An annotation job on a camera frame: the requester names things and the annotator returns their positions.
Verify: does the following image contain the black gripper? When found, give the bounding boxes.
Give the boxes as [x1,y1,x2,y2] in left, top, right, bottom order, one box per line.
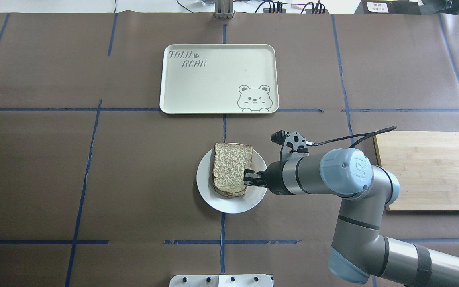
[244,161,290,195]

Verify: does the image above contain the bread slice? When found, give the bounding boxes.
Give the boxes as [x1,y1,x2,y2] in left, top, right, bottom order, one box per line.
[212,142,253,197]

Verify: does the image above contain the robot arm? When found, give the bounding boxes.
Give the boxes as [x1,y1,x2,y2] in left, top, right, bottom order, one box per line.
[243,148,459,287]

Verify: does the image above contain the white round plate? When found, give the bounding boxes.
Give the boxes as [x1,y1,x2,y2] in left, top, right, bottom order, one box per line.
[196,149,267,214]

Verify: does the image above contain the cream bear serving tray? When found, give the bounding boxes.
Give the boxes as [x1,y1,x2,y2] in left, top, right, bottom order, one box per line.
[159,44,279,115]

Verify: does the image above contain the wooden cutting board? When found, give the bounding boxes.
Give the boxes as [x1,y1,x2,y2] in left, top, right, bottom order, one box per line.
[374,131,459,211]

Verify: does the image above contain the black power box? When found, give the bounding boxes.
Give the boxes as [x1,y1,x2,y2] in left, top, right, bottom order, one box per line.
[354,0,422,15]

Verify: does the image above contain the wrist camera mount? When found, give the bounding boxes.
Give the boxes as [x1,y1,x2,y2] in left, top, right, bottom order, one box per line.
[270,130,308,165]

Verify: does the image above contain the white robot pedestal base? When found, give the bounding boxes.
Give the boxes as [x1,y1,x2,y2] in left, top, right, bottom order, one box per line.
[169,274,275,287]

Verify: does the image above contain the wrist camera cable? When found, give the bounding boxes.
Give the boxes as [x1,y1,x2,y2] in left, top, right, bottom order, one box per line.
[305,126,397,149]

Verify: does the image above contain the aluminium frame post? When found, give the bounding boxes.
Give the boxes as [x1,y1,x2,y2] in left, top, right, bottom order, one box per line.
[214,0,235,19]

